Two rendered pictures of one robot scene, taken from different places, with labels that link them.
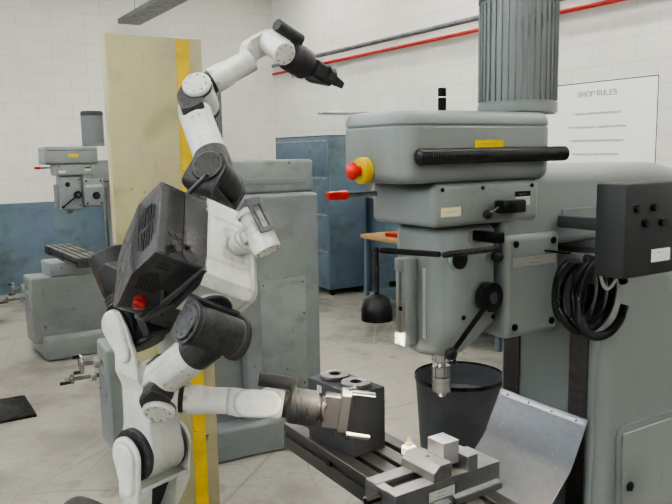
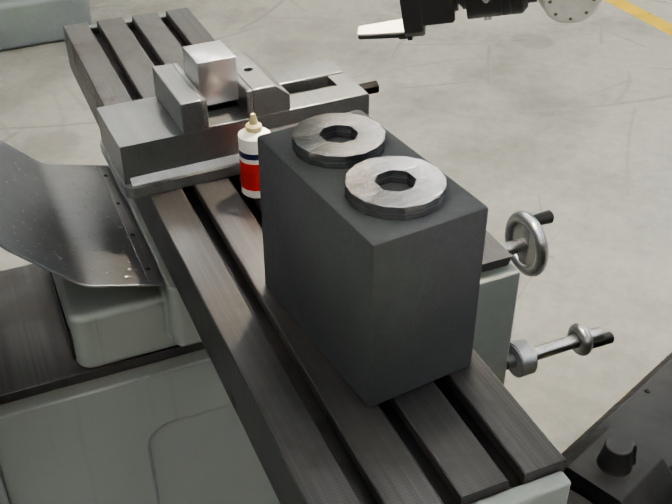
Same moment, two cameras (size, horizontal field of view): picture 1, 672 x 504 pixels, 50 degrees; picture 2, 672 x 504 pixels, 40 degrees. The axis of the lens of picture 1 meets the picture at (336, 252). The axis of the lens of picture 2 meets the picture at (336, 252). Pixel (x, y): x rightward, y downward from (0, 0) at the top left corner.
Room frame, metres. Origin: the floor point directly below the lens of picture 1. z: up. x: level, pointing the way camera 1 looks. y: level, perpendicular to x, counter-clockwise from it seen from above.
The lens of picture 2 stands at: (2.84, 0.06, 1.55)
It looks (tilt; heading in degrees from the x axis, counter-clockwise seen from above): 35 degrees down; 188
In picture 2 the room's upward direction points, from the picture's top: straight up
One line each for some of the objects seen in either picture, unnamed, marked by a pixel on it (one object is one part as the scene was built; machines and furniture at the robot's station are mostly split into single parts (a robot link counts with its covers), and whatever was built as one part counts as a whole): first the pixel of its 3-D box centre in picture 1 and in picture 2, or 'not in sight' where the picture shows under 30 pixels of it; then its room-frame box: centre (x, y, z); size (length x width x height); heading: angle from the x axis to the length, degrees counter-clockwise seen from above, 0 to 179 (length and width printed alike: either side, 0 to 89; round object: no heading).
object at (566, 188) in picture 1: (579, 199); not in sight; (2.03, -0.68, 1.66); 0.80 x 0.23 x 0.20; 122
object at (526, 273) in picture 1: (499, 277); not in sight; (1.87, -0.43, 1.47); 0.24 x 0.19 x 0.26; 32
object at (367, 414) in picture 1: (345, 409); (364, 245); (2.10, -0.02, 1.03); 0.22 x 0.12 x 0.20; 38
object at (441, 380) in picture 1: (441, 379); not in sight; (1.77, -0.26, 1.23); 0.05 x 0.05 x 0.06
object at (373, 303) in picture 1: (376, 306); not in sight; (1.64, -0.09, 1.45); 0.07 x 0.07 x 0.06
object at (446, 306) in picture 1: (443, 285); not in sight; (1.77, -0.26, 1.47); 0.21 x 0.19 x 0.32; 32
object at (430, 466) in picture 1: (426, 463); (251, 82); (1.73, -0.22, 1.02); 0.12 x 0.06 x 0.04; 34
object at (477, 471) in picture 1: (434, 474); (235, 109); (1.74, -0.24, 0.99); 0.35 x 0.15 x 0.11; 124
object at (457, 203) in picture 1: (455, 200); not in sight; (1.79, -0.30, 1.68); 0.34 x 0.24 x 0.10; 122
